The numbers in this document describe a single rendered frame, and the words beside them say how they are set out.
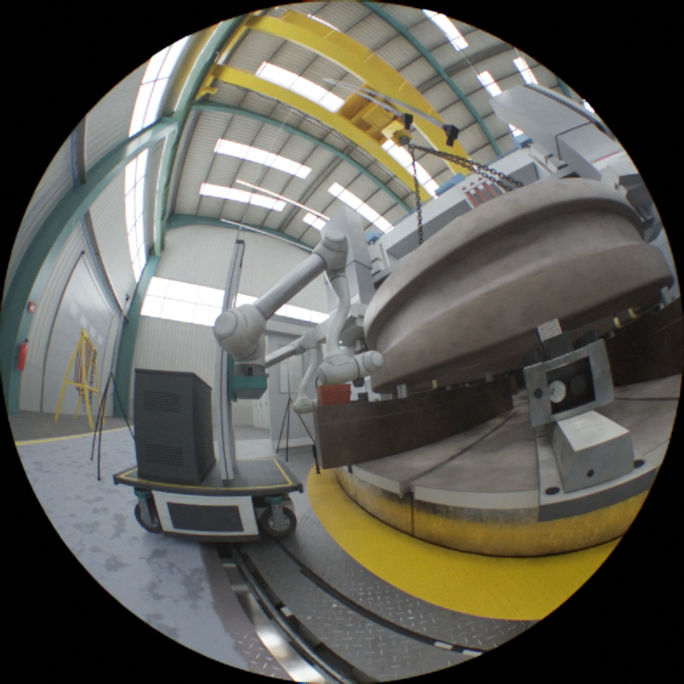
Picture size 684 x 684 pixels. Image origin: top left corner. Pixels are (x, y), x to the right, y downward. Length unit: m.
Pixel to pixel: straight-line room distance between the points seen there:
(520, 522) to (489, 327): 0.94
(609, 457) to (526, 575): 0.45
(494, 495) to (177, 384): 1.29
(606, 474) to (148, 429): 1.50
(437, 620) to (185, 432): 1.13
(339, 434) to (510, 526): 0.99
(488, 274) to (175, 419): 1.88
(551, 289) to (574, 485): 0.96
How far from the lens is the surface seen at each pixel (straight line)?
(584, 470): 0.58
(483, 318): 1.27
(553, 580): 0.87
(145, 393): 1.14
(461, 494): 0.82
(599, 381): 0.90
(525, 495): 0.77
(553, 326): 1.07
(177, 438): 1.08
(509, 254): 1.53
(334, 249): 0.99
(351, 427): 1.29
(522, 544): 0.91
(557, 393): 0.86
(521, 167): 8.53
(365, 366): 0.92
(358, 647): 0.73
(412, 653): 0.71
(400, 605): 0.81
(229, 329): 0.81
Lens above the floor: 0.65
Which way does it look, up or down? 18 degrees up
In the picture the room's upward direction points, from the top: 6 degrees counter-clockwise
